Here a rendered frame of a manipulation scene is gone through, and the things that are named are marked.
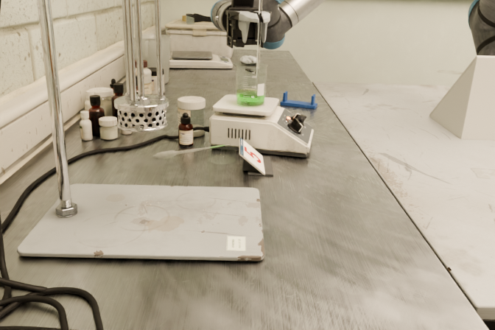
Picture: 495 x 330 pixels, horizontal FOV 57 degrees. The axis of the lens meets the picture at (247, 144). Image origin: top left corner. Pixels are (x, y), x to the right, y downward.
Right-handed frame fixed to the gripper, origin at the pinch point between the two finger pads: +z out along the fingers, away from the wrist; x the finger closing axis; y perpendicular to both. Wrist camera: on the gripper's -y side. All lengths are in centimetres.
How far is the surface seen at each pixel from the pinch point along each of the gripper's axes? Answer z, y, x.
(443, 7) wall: -122, 4, -131
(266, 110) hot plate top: 5.4, 17.2, -0.4
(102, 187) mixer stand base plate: 18.5, 24.6, 30.0
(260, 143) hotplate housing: 6.2, 23.5, 0.8
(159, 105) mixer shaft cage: 31.5, 8.4, 21.4
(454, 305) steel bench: 54, 26, -7
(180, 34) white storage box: -117, 16, 2
